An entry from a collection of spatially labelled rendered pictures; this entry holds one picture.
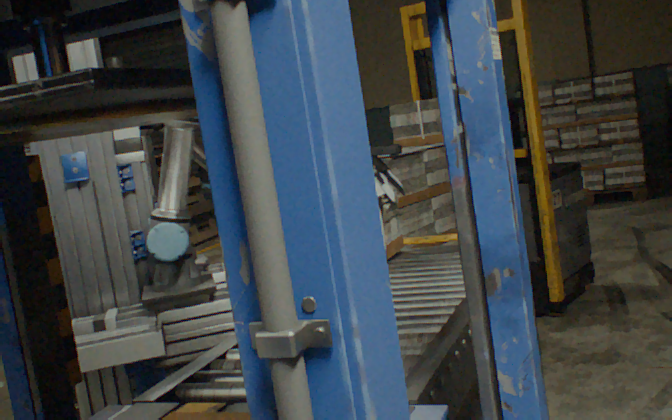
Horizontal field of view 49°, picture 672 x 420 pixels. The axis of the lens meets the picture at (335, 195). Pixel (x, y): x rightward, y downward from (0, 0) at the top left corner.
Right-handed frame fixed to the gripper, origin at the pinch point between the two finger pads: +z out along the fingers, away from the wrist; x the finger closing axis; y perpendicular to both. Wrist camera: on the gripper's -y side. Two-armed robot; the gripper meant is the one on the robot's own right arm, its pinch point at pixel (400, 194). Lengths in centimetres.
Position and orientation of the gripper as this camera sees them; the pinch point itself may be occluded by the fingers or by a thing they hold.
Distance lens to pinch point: 222.8
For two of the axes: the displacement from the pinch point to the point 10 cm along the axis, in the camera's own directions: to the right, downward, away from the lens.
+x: -3.6, 1.5, -9.2
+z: 5.9, 8.0, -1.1
